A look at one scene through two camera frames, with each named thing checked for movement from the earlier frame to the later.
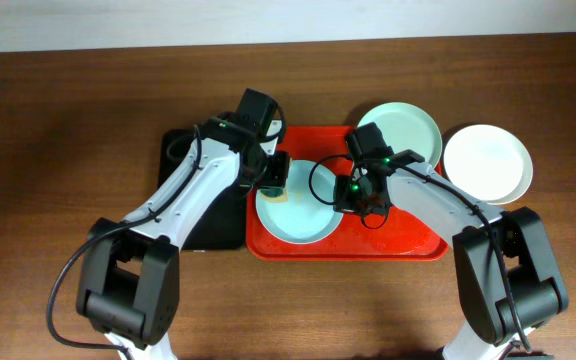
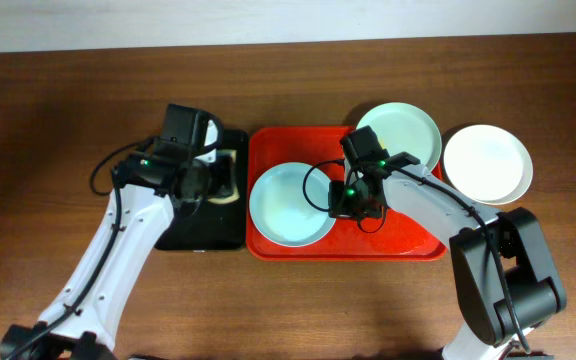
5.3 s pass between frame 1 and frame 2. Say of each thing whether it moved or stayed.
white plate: stayed
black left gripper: moved
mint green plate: stayed
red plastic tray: stayed
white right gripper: stayed
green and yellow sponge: moved
